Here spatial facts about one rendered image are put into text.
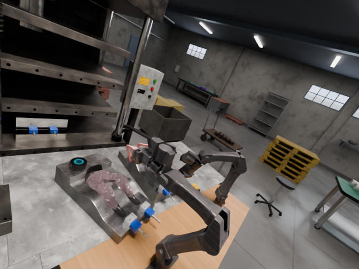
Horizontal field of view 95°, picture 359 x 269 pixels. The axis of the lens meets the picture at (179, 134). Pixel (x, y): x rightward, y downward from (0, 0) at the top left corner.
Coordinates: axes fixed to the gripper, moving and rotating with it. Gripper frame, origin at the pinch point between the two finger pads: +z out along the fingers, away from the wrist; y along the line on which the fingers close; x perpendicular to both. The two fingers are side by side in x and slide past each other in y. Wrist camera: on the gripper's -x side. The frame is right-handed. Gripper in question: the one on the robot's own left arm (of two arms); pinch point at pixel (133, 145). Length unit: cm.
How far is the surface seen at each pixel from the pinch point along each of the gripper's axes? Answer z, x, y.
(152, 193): -7.1, 33.6, -19.8
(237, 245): -71, 122, -140
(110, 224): -11.2, 34.2, 10.1
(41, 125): 74, 27, 13
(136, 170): 13.2, 31.7, -22.2
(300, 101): -16, -109, -970
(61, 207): 12.4, 39.0, 21.4
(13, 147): 69, 39, 28
